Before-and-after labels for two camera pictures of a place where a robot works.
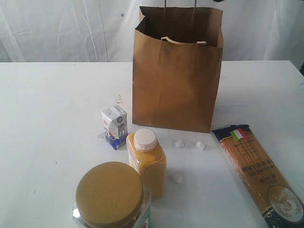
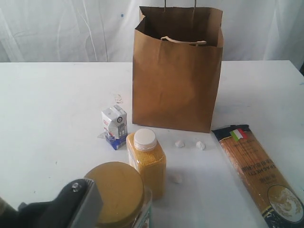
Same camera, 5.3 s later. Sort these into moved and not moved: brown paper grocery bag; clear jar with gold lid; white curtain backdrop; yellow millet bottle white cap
Moved: clear jar with gold lid
Not moved: white curtain backdrop; brown paper grocery bag; yellow millet bottle white cap
